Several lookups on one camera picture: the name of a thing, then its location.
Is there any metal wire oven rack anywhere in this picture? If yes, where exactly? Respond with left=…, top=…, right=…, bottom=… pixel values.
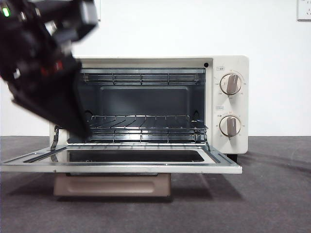
left=82, top=115, right=207, bottom=144

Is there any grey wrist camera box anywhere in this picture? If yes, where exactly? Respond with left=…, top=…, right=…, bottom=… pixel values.
left=57, top=0, right=100, bottom=44

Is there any glass oven door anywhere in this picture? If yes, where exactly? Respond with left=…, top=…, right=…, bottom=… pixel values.
left=0, top=143, right=243, bottom=198

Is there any cream oven knob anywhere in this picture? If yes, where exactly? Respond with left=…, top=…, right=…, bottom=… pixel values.
left=218, top=116, right=242, bottom=137
left=219, top=74, right=242, bottom=96

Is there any wire heater guard grille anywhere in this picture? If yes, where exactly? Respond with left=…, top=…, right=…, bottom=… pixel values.
left=81, top=68, right=206, bottom=86

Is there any cream Toshiba toaster oven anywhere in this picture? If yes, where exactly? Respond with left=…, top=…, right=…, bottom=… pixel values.
left=48, top=54, right=249, bottom=161

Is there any white wall socket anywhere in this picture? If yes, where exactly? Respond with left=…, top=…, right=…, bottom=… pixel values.
left=296, top=0, right=311, bottom=21

